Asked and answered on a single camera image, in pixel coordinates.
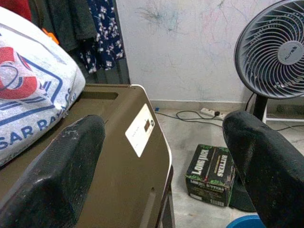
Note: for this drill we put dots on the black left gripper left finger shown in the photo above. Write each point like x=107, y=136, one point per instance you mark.
x=47, y=178

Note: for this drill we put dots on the blue plastic basin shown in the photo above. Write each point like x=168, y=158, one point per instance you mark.
x=244, y=223

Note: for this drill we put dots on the dark grey metal cabinet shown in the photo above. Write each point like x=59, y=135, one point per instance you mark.
x=118, y=71

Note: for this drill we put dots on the Long Jack Bitters carton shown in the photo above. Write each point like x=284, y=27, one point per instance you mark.
x=209, y=171

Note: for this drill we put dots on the white power strip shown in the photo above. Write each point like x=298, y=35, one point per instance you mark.
x=209, y=111

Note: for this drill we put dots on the grey pedestal fan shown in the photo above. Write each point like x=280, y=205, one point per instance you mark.
x=268, y=59

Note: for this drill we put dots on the red cloth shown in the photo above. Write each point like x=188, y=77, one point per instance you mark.
x=16, y=8

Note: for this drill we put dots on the dark grey hanging garment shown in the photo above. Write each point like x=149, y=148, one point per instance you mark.
x=69, y=21

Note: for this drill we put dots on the white rack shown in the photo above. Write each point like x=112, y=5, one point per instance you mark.
x=285, y=117

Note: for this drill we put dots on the small orange object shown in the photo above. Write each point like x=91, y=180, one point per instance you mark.
x=51, y=35

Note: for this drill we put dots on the brown appliance with white label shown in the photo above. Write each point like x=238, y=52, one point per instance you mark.
x=123, y=185

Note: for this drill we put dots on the blue floral hanging garment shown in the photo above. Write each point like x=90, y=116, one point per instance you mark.
x=107, y=35

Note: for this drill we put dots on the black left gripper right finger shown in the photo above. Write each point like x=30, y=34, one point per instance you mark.
x=268, y=166

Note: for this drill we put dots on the white printed sack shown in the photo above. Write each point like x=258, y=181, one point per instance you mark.
x=35, y=59

